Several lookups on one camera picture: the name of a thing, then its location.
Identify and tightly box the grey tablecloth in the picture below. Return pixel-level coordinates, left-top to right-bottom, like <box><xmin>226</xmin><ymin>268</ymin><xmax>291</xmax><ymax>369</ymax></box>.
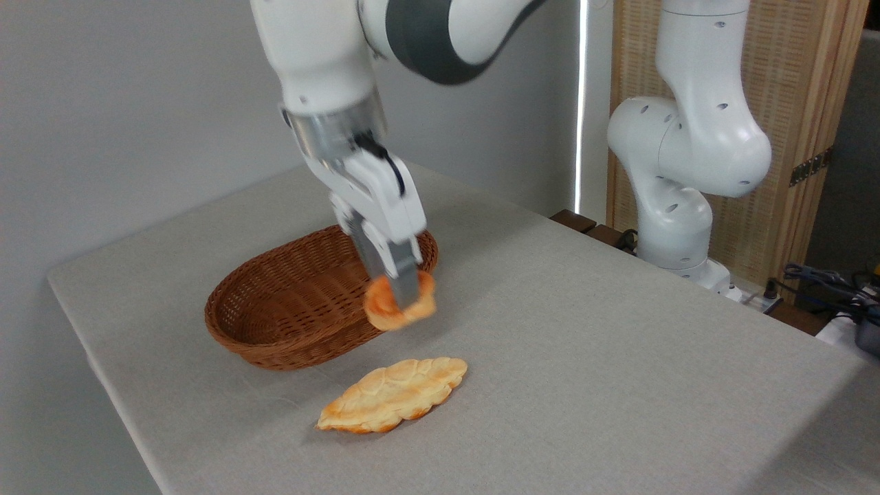
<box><xmin>46</xmin><ymin>158</ymin><xmax>880</xmax><ymax>495</ymax></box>

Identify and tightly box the brown wicker basket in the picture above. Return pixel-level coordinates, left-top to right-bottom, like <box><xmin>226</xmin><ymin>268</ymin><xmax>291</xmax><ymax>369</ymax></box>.
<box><xmin>204</xmin><ymin>225</ymin><xmax>439</xmax><ymax>372</ymax></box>

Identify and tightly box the bundle of dark cables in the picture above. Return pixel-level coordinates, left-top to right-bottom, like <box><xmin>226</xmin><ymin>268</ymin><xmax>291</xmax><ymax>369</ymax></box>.
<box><xmin>769</xmin><ymin>263</ymin><xmax>880</xmax><ymax>325</ymax></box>

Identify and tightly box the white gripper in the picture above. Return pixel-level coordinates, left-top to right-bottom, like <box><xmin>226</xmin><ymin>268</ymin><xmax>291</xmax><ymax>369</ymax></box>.
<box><xmin>297</xmin><ymin>146</ymin><xmax>428</xmax><ymax>308</ymax></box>

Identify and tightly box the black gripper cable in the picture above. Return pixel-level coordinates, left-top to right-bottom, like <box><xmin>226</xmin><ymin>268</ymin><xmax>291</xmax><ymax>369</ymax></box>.
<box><xmin>353</xmin><ymin>133</ymin><xmax>407</xmax><ymax>197</ymax></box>

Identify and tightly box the small orange bread roll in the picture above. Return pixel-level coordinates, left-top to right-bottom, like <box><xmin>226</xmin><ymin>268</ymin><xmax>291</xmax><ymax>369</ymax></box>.
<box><xmin>362</xmin><ymin>270</ymin><xmax>438</xmax><ymax>332</ymax></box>

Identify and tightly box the dark metal screen hinge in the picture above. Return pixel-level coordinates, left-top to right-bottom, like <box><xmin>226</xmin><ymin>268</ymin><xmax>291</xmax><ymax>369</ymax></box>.
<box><xmin>789</xmin><ymin>147</ymin><xmax>833</xmax><ymax>188</ymax></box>

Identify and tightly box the grey device with white cloth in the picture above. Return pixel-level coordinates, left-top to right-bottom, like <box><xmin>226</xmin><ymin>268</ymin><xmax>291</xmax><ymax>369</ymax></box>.
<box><xmin>815</xmin><ymin>311</ymin><xmax>880</xmax><ymax>366</ymax></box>

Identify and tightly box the flat leaf-shaped bread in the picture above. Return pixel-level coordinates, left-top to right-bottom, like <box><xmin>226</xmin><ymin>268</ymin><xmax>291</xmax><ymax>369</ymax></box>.
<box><xmin>315</xmin><ymin>357</ymin><xmax>469</xmax><ymax>435</ymax></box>

